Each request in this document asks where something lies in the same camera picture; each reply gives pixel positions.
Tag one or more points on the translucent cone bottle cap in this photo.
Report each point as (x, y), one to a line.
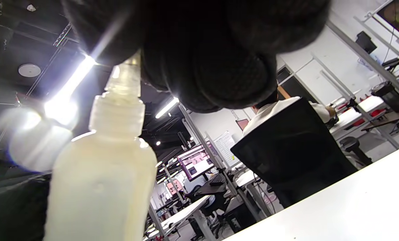
(124, 80)

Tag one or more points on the ceiling strip light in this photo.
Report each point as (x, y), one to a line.
(69, 90)
(167, 107)

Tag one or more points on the round white ceiling detector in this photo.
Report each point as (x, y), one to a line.
(29, 70)

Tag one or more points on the white office desk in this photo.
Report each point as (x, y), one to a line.
(186, 211)
(350, 120)

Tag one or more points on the small red screen monitor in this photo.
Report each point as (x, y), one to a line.
(242, 124)

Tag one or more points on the white board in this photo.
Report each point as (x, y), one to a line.
(224, 147)

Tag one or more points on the black mesh office chair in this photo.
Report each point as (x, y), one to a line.
(296, 154)

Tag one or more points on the aluminium frame pole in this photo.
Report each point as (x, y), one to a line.
(202, 135)

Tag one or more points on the black computer tower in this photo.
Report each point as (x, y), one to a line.
(239, 216)

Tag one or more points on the person's right hand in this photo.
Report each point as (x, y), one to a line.
(202, 40)

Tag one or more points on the brown side table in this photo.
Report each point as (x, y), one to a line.
(390, 118)

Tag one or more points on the black keyboard tray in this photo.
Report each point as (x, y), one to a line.
(212, 187)

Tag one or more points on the person's left hand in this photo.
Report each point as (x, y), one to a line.
(15, 217)

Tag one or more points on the translucent honey bottle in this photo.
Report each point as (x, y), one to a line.
(102, 187)

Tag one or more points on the monitor with pink screen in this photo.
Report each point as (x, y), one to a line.
(196, 164)

